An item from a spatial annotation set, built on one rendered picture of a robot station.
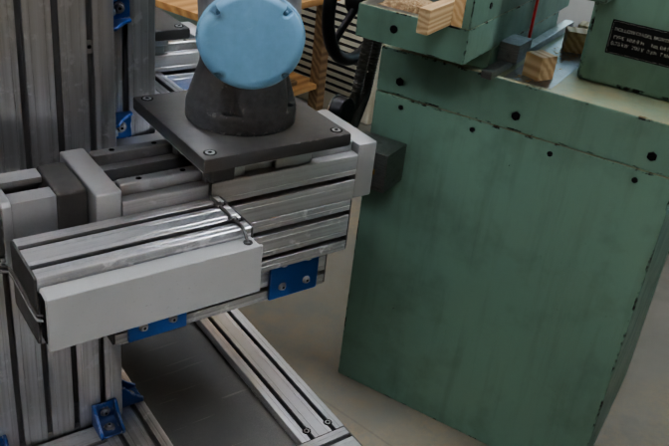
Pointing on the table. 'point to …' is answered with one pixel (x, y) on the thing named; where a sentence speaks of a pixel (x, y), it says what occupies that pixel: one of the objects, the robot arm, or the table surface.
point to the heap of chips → (406, 2)
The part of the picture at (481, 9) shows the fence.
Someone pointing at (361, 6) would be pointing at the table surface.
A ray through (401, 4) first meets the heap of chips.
